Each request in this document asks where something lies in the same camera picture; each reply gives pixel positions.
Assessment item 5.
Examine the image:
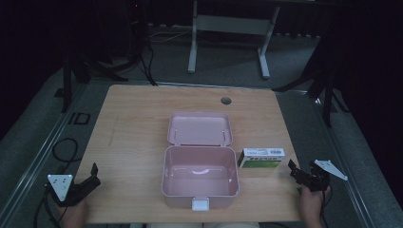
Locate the person's right hand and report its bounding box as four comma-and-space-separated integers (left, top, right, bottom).
299, 184, 333, 224

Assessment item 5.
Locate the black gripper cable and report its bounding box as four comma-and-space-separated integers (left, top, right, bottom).
318, 184, 334, 228
33, 185, 68, 228

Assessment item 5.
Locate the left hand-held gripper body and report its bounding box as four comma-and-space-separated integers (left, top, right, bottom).
47, 173, 93, 208

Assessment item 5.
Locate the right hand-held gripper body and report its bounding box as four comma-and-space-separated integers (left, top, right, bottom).
298, 159, 349, 193

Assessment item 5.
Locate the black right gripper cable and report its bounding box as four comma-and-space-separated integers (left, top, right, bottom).
318, 184, 334, 228

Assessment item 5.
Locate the white floor cable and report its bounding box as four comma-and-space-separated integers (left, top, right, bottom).
147, 26, 195, 44

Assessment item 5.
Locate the white and green medicine box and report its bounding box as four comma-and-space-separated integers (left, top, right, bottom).
237, 147, 286, 170

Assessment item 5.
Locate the person's left hand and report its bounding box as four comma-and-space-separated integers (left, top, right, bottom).
57, 197, 90, 228

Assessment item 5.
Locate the pink plastic storage box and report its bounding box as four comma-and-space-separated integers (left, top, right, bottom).
161, 110, 240, 213

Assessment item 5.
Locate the white metal desk frame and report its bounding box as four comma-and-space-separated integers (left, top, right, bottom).
187, 0, 281, 80

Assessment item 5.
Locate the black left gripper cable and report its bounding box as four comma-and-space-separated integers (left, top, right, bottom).
33, 185, 68, 228

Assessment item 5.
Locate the metal floor rail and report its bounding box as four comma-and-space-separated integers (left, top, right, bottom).
296, 88, 379, 228
0, 83, 90, 220

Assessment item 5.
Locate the black tripod stand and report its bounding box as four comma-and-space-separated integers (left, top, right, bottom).
61, 0, 159, 114
271, 28, 351, 128

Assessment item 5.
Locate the black looped floor cable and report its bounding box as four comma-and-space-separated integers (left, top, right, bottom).
51, 138, 83, 175

